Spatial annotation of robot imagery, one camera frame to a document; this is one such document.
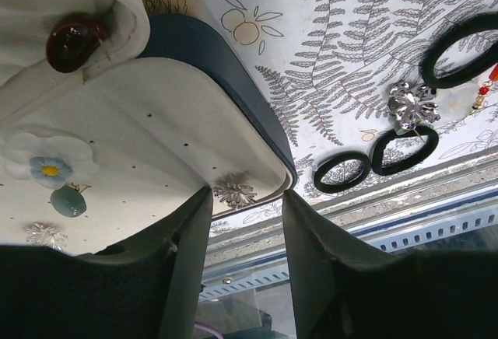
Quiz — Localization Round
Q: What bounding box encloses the blue flower earring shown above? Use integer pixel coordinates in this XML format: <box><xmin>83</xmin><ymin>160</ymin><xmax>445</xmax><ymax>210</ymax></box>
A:
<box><xmin>2</xmin><ymin>132</ymin><xmax>100</xmax><ymax>190</ymax></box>

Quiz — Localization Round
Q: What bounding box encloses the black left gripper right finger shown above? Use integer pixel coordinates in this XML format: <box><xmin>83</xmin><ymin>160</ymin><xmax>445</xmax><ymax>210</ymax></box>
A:
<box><xmin>282</xmin><ymin>190</ymin><xmax>497</xmax><ymax>338</ymax></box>

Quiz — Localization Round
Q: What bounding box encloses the black hair tie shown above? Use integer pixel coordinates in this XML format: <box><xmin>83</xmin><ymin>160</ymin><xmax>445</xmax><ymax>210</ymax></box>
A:
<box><xmin>422</xmin><ymin>12</ymin><xmax>498</xmax><ymax>89</ymax></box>
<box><xmin>314</xmin><ymin>151</ymin><xmax>373</xmax><ymax>194</ymax></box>
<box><xmin>371</xmin><ymin>125</ymin><xmax>440</xmax><ymax>176</ymax></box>

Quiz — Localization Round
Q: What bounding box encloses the silver snowflake earring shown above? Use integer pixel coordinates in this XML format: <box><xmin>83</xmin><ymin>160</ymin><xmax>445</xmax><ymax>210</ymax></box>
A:
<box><xmin>213</xmin><ymin>182</ymin><xmax>257</xmax><ymax>210</ymax></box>
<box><xmin>24</xmin><ymin>222</ymin><xmax>68</xmax><ymax>251</ymax></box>

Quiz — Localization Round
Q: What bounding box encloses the silver sequin flower earring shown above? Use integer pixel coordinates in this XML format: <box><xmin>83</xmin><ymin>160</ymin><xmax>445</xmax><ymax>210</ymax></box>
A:
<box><xmin>388</xmin><ymin>82</ymin><xmax>440</xmax><ymax>134</ymax></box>

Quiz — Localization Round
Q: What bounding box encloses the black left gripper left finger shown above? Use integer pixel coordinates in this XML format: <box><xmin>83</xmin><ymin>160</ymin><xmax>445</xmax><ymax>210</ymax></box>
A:
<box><xmin>1</xmin><ymin>187</ymin><xmax>213</xmax><ymax>338</ymax></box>

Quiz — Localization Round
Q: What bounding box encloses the floral table mat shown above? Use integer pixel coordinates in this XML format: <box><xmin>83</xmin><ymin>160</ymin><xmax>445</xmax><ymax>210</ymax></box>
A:
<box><xmin>132</xmin><ymin>0</ymin><xmax>498</xmax><ymax>231</ymax></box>

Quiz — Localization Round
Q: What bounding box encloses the red stone pendant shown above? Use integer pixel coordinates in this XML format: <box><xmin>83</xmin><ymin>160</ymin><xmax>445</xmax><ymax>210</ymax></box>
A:
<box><xmin>45</xmin><ymin>13</ymin><xmax>111</xmax><ymax>73</ymax></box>

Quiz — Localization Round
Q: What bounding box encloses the cream and navy jewelry box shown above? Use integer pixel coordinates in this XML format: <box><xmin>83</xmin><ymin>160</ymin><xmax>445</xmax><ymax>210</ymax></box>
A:
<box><xmin>1</xmin><ymin>0</ymin><xmax>297</xmax><ymax>254</ymax></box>

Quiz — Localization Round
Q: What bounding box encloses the red drop earring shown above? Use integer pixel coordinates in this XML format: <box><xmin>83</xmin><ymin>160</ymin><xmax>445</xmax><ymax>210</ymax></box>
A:
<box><xmin>468</xmin><ymin>64</ymin><xmax>498</xmax><ymax>115</ymax></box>

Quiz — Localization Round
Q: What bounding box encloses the green stone pendant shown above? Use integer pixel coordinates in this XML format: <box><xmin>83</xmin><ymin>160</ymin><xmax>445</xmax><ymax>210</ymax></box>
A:
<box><xmin>50</xmin><ymin>186</ymin><xmax>87</xmax><ymax>218</ymax></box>

